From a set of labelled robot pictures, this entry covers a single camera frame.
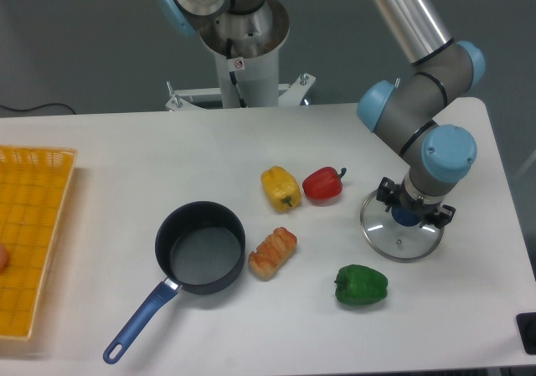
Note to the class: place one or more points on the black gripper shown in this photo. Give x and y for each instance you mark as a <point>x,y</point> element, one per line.
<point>408,205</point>

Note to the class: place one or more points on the glass lid blue knob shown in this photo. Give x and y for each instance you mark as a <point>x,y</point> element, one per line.
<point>393,235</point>

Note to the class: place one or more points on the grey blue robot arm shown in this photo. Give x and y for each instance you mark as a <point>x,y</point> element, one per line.
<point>402,116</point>

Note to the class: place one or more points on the red bell pepper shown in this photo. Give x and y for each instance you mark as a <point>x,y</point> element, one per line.
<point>325,183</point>

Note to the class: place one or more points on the green bell pepper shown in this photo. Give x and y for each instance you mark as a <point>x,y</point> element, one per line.
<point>359,285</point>

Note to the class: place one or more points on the yellow bell pepper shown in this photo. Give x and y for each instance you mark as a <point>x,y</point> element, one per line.
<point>281,189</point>

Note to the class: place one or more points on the black device at table edge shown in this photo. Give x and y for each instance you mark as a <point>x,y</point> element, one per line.
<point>527,330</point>

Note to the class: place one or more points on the toy pastry bread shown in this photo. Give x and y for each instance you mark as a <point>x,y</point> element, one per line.
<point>272,253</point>

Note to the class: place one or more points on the yellow woven basket tray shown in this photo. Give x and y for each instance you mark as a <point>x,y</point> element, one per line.
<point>34,185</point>

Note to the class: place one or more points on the orange item in basket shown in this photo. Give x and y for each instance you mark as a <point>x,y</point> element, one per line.
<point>4,257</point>

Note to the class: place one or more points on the dark saucepan blue handle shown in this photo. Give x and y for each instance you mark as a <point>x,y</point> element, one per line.
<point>200,247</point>

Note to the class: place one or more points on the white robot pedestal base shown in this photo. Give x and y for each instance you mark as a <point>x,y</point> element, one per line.
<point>246,56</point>

